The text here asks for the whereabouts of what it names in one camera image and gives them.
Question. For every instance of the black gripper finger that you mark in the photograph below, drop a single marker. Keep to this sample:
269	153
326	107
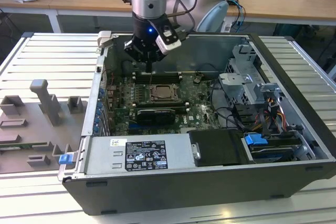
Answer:
158	56
136	49

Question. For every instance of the CPU with silver top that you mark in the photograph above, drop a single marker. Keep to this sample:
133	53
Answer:
165	91

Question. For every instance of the black RAM slot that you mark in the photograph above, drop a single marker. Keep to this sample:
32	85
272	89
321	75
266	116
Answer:
181	101
162	73
181	104
181	107
162	80
162	76

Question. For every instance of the CPU socket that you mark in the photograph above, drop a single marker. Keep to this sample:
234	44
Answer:
151	100

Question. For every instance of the blue slot retainer clip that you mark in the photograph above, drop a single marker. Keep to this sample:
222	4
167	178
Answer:
101	92
96	122
96	129
99	108
98	116

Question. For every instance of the round coin battery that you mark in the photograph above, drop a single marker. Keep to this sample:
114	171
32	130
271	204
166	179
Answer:
197	79

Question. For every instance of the black graphics card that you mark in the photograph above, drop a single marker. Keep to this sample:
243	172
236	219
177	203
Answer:
156	116

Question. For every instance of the green motherboard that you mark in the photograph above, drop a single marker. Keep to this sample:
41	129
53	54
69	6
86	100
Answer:
202	103

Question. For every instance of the white power adapter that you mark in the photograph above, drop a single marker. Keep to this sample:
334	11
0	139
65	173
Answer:
227	27

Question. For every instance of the silver perforated drive cage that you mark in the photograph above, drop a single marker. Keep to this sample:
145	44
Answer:
244	85

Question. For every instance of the silver power supply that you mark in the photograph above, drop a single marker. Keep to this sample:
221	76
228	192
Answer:
105	153

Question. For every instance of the small wooden desk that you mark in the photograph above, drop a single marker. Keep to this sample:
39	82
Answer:
23	5

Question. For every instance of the hard disk in blue carrier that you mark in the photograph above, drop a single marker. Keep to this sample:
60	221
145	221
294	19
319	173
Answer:
256	139

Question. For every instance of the blue case latch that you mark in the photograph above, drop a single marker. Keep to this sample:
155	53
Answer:
65	159

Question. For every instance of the grey parts rack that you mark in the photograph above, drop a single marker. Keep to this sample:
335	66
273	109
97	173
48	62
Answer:
34	134

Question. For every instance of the black open PC case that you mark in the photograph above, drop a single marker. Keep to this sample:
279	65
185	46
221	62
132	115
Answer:
183	192

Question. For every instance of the green RAM stick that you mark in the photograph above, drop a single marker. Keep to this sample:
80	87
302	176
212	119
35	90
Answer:
23	145

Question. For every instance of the black plastic duct cover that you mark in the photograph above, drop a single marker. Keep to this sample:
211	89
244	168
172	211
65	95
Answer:
218	148

